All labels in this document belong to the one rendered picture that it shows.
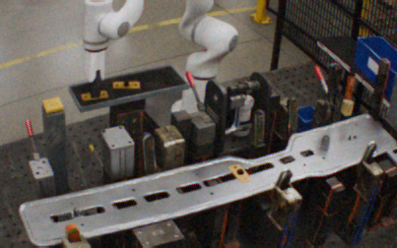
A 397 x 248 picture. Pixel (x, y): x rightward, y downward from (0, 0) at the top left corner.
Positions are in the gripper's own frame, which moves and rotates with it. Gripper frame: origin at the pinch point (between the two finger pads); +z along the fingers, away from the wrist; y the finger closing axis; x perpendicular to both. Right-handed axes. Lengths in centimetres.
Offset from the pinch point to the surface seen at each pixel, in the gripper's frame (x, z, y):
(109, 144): 0.8, 7.6, 18.1
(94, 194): -6.5, 18.6, 26.4
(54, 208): -20.3, 18.6, 30.5
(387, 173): 92, 21, 41
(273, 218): 44, 25, 43
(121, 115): 8.8, 10.5, 0.9
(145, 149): 11.9, 11.7, 17.4
